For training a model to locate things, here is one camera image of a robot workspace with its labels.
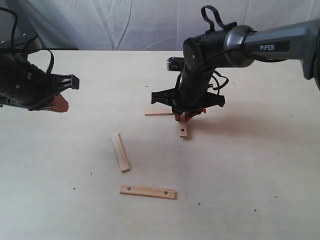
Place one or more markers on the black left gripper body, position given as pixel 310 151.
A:
pixel 24 85

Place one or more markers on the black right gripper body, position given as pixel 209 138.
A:
pixel 190 92

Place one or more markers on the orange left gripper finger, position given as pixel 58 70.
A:
pixel 58 105

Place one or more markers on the short wood stick with magnet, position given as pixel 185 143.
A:
pixel 183 131

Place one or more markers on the plain wood stick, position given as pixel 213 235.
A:
pixel 120 152

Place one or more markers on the wood stick with two magnets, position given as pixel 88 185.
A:
pixel 147 191

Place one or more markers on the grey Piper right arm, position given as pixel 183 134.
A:
pixel 236 46

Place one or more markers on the white backdrop cloth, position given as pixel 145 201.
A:
pixel 151 25

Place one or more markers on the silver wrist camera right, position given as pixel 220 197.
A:
pixel 175 64

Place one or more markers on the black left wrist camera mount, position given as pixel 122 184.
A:
pixel 5 41

